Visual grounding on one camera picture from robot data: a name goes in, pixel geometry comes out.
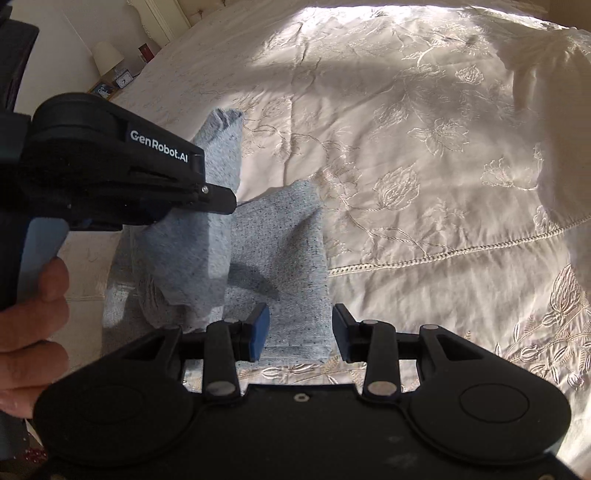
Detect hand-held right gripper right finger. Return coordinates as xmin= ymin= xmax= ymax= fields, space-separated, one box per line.
xmin=331 ymin=303 xmax=467 ymax=399

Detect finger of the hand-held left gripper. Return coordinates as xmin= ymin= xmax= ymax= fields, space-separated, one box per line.
xmin=198 ymin=183 xmax=238 ymax=216

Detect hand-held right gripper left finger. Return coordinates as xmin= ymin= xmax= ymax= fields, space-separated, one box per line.
xmin=137 ymin=304 xmax=271 ymax=400

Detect grey-blue knit pants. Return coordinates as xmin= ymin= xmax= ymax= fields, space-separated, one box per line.
xmin=104 ymin=108 xmax=335 ymax=365

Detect person's left hand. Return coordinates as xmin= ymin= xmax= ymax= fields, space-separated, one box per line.
xmin=0 ymin=256 xmax=71 ymax=418

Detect white shade table lamp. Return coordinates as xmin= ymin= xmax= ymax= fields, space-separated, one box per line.
xmin=92 ymin=41 xmax=125 ymax=86

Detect cream tufted headboard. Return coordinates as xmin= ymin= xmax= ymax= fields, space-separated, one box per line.
xmin=127 ymin=0 xmax=192 ymax=47

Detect cream embroidered bedspread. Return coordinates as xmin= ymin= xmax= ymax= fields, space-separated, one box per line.
xmin=60 ymin=4 xmax=591 ymax=472

